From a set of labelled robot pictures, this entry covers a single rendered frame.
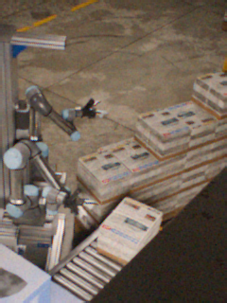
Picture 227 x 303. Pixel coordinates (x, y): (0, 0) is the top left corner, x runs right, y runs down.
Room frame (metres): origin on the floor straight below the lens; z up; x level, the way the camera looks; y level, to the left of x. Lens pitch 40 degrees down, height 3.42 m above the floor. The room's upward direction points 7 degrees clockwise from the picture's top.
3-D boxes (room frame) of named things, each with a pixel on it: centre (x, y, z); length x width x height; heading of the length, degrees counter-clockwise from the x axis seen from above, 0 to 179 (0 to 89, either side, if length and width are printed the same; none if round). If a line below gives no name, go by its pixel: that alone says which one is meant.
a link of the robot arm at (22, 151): (2.68, 0.61, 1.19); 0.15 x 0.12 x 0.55; 156
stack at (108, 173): (3.73, -0.26, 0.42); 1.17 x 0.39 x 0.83; 129
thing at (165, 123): (3.82, -0.36, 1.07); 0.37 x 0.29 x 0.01; 38
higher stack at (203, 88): (4.18, -0.83, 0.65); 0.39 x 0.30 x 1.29; 39
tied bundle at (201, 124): (4.00, -0.60, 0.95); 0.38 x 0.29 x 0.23; 38
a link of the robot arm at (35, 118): (3.42, 0.63, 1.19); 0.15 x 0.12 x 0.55; 27
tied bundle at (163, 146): (3.81, -0.37, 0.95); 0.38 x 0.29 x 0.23; 38
